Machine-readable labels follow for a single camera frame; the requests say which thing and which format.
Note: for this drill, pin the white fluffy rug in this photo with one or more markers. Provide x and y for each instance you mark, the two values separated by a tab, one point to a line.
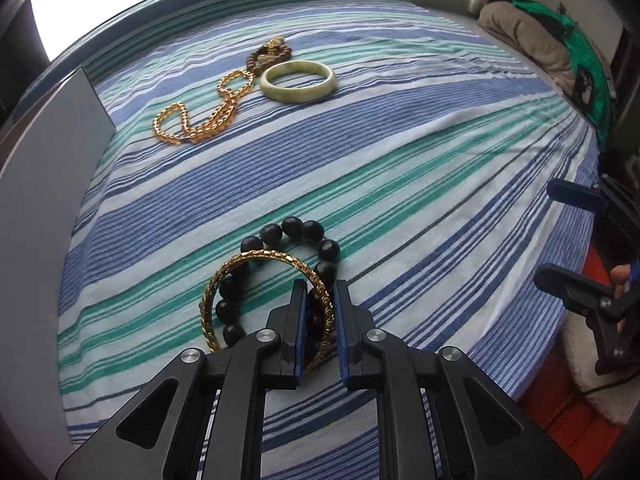
590	390

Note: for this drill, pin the blue green striped bed sheet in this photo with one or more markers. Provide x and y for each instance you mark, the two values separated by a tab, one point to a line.
400	185

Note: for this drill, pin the person's right hand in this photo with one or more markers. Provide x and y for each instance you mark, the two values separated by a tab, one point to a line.
621	280

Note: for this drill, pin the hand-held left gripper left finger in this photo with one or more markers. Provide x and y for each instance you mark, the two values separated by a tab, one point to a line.
301	330

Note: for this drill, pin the pale green jade bangle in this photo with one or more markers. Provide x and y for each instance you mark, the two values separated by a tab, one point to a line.
295	96

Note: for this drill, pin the long white cardboard box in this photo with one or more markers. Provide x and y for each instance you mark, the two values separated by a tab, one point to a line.
45	210

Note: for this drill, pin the gold filigree bangle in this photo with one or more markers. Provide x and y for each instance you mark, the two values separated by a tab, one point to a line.
260	256

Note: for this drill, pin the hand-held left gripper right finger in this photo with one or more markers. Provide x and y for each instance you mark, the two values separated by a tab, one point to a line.
341	330

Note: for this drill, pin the green cloth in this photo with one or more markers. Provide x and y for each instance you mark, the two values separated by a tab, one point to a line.
585	60

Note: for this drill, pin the dark window screen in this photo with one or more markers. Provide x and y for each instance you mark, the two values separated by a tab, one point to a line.
20	60

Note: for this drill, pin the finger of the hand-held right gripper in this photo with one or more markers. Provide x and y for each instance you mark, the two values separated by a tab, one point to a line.
575	195
565	285

